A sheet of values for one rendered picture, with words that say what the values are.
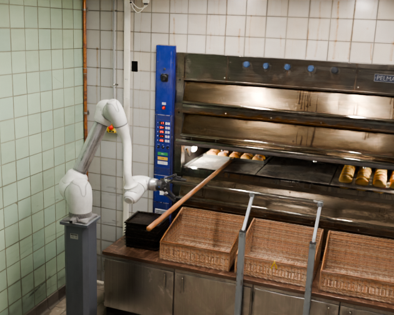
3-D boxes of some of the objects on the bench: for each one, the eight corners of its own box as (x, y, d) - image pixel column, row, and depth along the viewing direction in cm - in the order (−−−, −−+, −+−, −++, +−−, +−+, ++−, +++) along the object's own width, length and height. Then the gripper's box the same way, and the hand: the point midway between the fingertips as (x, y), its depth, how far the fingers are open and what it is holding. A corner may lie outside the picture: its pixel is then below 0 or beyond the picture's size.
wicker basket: (181, 237, 453) (181, 205, 446) (246, 248, 435) (247, 215, 429) (157, 259, 408) (158, 225, 402) (229, 272, 391) (231, 237, 384)
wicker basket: (324, 262, 414) (328, 229, 407) (402, 275, 397) (407, 240, 390) (317, 290, 369) (321, 253, 362) (404, 307, 352) (410, 268, 345)
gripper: (160, 167, 387) (188, 170, 380) (159, 200, 393) (186, 204, 386) (156, 169, 380) (184, 173, 373) (155, 203, 386) (183, 207, 379)
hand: (184, 189), depth 380 cm, fingers open, 13 cm apart
